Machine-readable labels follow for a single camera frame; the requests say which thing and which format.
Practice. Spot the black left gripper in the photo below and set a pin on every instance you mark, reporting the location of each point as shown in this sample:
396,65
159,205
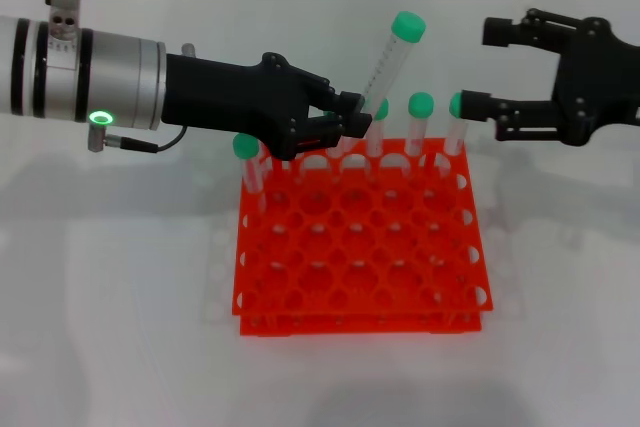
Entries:
225,97

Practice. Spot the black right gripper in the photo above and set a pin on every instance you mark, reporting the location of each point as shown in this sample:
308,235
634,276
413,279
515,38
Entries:
595,82

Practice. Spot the orange test tube rack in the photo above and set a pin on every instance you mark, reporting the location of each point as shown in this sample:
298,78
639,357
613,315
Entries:
350,328

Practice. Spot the silver left connector plug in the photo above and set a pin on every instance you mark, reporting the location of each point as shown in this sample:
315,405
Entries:
188,50

